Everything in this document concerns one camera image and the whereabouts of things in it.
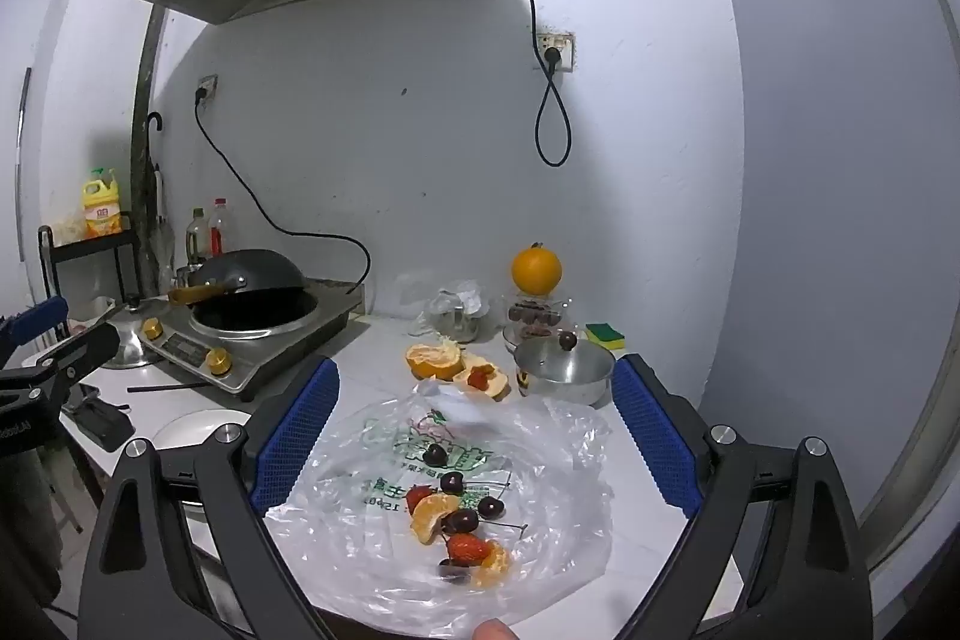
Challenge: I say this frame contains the black umbrella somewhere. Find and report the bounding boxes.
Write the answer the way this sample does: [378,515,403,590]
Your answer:
[146,111,167,296]

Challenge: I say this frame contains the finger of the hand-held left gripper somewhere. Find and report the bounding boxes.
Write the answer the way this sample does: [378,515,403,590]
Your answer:
[34,323,122,387]
[0,298,71,356]

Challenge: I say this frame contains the black range hood cable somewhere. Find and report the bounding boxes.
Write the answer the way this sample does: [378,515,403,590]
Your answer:
[486,0,575,169]

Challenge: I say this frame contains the white wall socket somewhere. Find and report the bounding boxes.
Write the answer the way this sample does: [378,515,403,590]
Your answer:
[534,31,577,75]

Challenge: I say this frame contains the black device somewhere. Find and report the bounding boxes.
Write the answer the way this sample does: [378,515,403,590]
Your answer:
[60,385,137,455]

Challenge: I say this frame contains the clear printed plastic bag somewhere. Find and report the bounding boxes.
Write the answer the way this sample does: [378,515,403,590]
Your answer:
[262,381,612,615]

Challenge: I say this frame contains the whole orange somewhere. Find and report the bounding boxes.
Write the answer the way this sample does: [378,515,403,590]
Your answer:
[512,242,563,296]

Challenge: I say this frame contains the orange peel with scraps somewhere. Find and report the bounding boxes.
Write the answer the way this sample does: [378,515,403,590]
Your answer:
[457,364,512,401]

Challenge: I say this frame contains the steel pot lid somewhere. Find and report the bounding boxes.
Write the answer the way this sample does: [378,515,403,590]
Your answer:
[96,295,170,371]

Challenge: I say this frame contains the white plate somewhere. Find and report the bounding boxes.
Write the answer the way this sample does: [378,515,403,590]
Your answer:
[152,409,253,453]

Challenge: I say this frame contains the black metal rack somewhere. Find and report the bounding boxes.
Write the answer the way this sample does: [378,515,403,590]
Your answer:
[37,212,140,311]

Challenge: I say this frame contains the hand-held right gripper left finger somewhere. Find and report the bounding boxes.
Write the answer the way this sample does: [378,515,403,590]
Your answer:
[79,355,342,640]

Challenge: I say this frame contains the black wok wooden handle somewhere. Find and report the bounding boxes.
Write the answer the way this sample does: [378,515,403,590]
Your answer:
[166,248,307,307]

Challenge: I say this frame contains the yellow detergent bottle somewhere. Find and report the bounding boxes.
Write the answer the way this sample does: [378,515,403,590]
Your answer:
[81,167,125,240]

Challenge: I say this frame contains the dark vertical pipe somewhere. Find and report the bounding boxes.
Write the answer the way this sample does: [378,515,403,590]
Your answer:
[129,2,167,195]

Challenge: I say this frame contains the white cabinet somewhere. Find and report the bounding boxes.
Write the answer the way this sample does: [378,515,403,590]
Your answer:
[724,0,960,536]

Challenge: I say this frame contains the green cap oil bottle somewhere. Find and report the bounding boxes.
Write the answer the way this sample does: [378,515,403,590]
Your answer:
[185,207,209,270]

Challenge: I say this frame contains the steel induction cooker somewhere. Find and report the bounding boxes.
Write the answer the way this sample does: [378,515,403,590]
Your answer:
[139,287,365,395]

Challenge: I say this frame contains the peeled orange segment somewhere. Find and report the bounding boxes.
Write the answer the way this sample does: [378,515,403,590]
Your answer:
[410,494,462,546]
[472,544,512,590]

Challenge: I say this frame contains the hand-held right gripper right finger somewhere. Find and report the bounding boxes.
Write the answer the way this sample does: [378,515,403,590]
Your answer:
[611,353,875,640]

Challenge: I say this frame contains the half peeled orange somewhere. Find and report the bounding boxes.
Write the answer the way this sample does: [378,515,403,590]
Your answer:
[405,340,466,381]

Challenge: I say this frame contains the black cooker power cable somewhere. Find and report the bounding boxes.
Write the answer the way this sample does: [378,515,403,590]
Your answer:
[193,87,374,304]

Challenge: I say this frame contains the steel pot with lid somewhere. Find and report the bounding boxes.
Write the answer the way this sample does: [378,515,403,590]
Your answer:
[512,329,616,407]

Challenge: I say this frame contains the clear plastic fruit container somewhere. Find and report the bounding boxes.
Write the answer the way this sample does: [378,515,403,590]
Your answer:
[502,291,575,348]

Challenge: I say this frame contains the steel cup in plastic bag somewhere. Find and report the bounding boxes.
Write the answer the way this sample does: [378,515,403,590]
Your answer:
[409,280,492,345]

